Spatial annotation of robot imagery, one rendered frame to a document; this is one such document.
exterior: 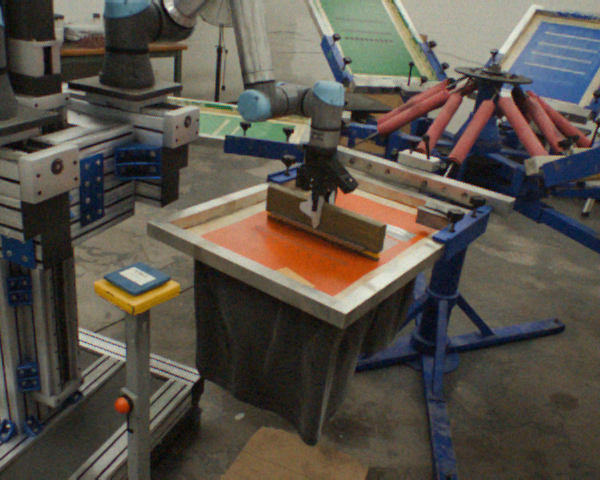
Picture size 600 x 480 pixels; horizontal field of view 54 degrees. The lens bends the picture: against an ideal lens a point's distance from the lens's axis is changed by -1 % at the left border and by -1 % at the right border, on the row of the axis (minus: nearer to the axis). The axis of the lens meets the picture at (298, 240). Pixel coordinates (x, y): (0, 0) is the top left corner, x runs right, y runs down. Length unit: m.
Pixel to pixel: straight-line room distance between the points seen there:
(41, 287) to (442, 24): 5.01
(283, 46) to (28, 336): 5.66
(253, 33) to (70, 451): 1.32
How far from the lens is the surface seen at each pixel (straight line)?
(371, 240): 1.48
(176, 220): 1.53
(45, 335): 1.84
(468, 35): 6.04
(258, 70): 1.41
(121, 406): 1.45
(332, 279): 1.39
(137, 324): 1.34
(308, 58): 6.91
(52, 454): 2.02
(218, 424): 2.38
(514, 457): 2.55
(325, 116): 1.46
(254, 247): 1.49
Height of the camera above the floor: 1.60
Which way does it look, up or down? 25 degrees down
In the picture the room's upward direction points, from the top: 7 degrees clockwise
